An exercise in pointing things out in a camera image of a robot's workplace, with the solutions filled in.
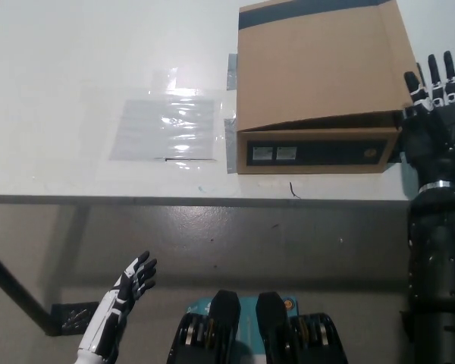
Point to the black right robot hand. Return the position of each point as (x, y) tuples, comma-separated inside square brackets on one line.
[(436, 144)]

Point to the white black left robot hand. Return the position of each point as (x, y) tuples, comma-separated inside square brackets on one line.
[(110, 314)]

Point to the brown cardboard storage box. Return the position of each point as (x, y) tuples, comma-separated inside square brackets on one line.
[(311, 76)]

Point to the black floor tape patch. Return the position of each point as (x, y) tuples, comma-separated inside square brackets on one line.
[(74, 318)]

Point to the black metal table leg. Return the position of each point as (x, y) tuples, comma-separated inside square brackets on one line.
[(19, 290)]

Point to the long grey tape strip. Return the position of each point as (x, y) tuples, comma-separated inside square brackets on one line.
[(231, 148)]

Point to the short grey tape strip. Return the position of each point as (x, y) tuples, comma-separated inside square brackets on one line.
[(232, 72)]

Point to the clear plastic sheet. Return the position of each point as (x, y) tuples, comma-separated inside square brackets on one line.
[(163, 85)]

